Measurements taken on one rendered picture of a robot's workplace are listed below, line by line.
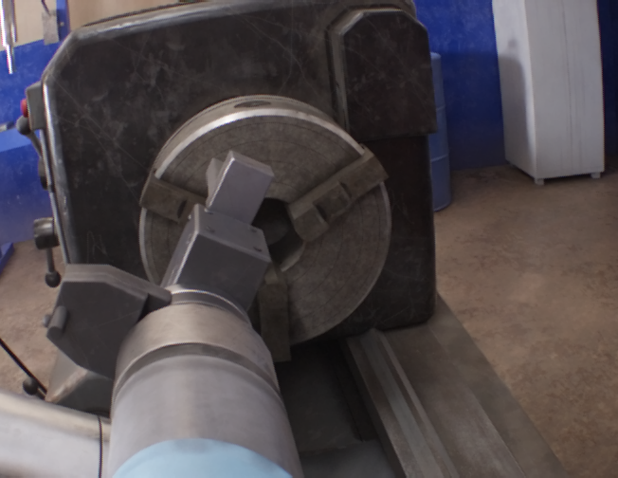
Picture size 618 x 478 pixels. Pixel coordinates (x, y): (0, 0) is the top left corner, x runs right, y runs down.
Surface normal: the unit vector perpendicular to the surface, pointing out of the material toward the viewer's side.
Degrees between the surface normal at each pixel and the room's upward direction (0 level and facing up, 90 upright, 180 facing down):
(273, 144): 90
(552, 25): 90
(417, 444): 48
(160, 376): 12
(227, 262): 90
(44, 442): 43
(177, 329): 2
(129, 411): 35
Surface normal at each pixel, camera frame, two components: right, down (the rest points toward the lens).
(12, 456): 0.47, -0.26
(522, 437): -0.10, -0.92
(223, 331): 0.44, -0.86
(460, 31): 0.18, 0.37
